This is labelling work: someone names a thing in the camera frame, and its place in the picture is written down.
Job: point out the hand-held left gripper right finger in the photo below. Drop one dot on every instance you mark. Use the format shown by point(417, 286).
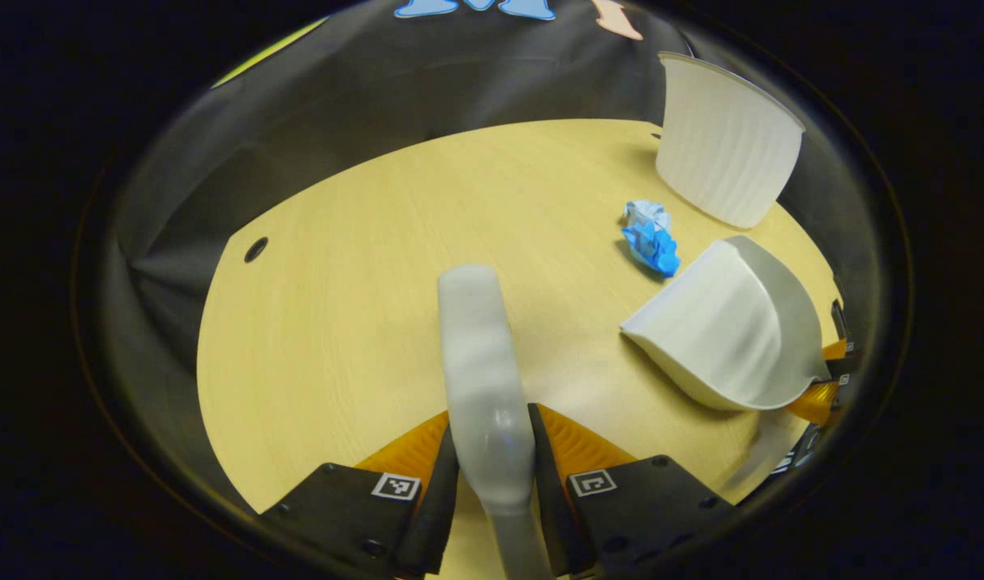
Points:
point(554, 524)

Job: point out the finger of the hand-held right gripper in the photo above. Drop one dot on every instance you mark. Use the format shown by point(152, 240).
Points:
point(843, 330)
point(818, 403)

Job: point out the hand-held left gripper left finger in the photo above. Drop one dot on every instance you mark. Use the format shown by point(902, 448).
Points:
point(437, 515)

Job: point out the white plastic dustpan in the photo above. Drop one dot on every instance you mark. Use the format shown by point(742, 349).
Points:
point(725, 330)

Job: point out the small white broom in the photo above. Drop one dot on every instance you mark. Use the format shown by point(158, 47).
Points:
point(483, 387)

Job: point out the dark blue paper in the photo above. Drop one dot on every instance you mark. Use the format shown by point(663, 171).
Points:
point(653, 250)

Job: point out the white ribbed garbage bin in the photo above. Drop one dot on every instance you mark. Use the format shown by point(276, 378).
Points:
point(725, 145)

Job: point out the light blue paper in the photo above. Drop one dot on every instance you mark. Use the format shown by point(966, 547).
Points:
point(649, 213)

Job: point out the black backdrop cloth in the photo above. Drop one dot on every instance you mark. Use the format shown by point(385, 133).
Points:
point(338, 105)

